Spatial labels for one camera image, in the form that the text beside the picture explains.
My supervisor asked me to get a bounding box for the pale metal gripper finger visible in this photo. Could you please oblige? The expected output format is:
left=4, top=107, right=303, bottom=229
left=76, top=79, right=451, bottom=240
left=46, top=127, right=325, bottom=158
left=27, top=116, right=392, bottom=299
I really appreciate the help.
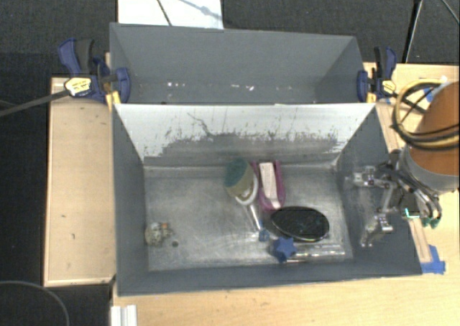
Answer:
left=344, top=165, right=379, bottom=190
left=360, top=211, right=395, bottom=248

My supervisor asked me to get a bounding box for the black round disc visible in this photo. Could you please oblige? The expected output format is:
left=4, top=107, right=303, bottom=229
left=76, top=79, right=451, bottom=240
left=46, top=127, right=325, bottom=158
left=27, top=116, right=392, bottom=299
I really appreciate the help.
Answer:
left=270, top=205, right=331, bottom=243

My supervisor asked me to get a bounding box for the blue star knob clear rod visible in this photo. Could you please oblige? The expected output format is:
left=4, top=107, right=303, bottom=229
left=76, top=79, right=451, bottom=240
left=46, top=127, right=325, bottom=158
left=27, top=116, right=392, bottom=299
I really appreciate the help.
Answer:
left=270, top=236, right=346, bottom=265

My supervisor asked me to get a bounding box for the teal and tan sponge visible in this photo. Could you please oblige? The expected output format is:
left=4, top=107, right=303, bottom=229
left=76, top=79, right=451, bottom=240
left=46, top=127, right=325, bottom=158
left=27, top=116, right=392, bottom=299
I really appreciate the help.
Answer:
left=224, top=157, right=257, bottom=199

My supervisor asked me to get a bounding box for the grey metal bin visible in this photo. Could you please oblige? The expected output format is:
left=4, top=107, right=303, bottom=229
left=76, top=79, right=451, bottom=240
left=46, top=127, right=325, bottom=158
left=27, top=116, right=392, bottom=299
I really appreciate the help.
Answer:
left=109, top=22, right=423, bottom=297

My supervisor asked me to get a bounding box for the pale wood board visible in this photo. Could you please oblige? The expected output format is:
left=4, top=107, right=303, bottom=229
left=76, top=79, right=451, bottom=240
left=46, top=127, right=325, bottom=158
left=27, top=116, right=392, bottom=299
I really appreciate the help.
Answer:
left=42, top=73, right=118, bottom=288

